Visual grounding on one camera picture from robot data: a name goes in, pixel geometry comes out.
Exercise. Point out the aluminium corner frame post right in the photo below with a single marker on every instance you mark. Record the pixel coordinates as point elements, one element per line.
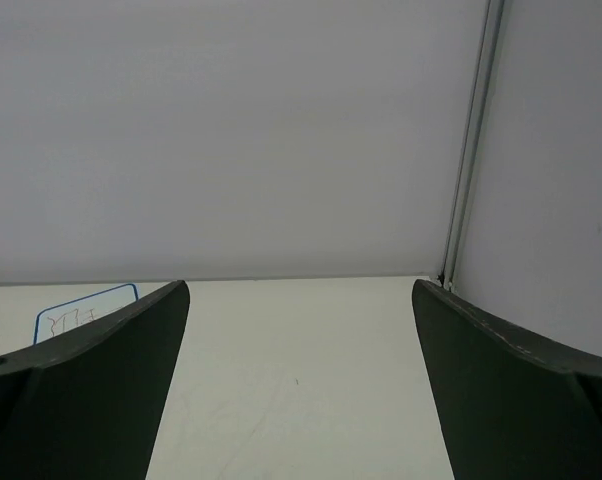
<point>489,38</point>

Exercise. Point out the blue-framed small whiteboard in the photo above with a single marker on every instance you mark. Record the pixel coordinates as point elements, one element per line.
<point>56,320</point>

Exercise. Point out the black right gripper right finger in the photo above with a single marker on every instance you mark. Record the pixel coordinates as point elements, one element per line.
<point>512,404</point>

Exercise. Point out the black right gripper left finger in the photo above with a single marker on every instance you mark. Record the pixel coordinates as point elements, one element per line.
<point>88,403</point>

